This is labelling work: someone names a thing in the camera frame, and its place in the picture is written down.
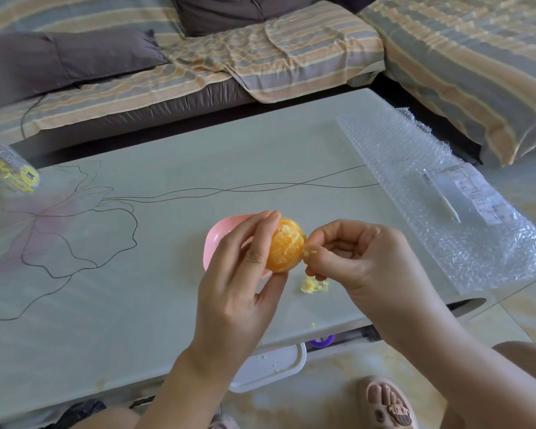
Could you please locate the person's left hand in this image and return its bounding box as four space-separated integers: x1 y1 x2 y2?
187 210 290 389

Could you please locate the person's right hand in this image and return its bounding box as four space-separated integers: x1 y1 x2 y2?
303 218 456 349

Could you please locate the pink plastic dish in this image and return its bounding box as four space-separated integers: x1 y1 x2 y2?
203 213 273 278

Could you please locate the small white pith clump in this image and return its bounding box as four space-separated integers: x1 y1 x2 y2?
300 276 330 294

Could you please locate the orange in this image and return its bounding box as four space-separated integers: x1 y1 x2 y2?
265 217 318 274

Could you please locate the person's left forearm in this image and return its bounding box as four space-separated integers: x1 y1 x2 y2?
133 350 233 429

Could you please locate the person's left foot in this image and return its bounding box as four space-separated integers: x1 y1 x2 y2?
207 414 240 429

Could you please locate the person's foot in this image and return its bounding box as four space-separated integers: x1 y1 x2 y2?
207 414 240 429
356 375 420 429

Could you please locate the person's right foot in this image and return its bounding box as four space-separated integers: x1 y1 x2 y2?
356 375 420 429

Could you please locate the person's left leg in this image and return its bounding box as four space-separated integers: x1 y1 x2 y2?
69 406 142 429

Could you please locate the person's leg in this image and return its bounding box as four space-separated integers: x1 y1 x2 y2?
440 341 536 429
69 406 142 429

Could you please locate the person's right leg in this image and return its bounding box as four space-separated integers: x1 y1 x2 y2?
440 341 536 429

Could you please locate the white plastic container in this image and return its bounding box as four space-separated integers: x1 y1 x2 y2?
229 343 308 394

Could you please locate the thin white stick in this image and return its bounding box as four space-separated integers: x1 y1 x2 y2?
423 170 462 225

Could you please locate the clear bubble wrap sheet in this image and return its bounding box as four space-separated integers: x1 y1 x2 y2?
338 107 536 294

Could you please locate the clear plastic bag paper label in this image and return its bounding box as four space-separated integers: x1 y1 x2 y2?
423 164 519 226

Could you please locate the black plastic bag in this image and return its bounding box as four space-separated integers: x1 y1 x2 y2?
44 399 107 429

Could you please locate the dark brown sofa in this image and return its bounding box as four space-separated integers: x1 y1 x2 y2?
11 80 483 166

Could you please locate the striped sofa sheet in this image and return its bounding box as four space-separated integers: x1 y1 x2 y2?
0 0 386 146
358 0 536 168

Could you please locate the clear bottle yellow label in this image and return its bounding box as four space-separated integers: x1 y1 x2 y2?
0 133 41 195

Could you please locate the dark purple cushion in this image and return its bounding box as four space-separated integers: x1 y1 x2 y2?
325 0 389 15

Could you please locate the grey upright cushion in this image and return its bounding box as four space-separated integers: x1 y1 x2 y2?
172 0 323 38

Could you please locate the grey flat pillow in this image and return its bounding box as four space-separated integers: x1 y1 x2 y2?
0 29 170 112

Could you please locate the black cable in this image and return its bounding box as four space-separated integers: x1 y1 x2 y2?
21 95 48 140

